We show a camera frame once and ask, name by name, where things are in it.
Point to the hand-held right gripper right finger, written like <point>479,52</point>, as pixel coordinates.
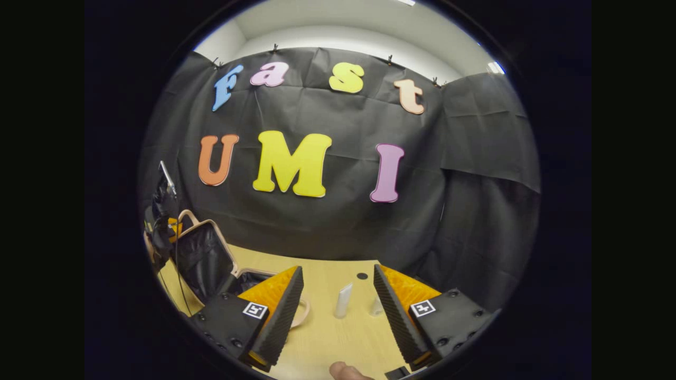
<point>396,316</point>

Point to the white pump bottle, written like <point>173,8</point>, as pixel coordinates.
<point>376,307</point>

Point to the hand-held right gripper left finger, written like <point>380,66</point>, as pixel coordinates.
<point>282,316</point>

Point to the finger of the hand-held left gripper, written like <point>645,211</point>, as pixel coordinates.
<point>174,228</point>

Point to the pink suitcase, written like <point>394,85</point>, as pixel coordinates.
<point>203,258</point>

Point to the white squeeze tube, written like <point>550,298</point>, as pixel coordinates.
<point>343,301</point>

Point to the ceiling light panel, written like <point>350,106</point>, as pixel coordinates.
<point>406,1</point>

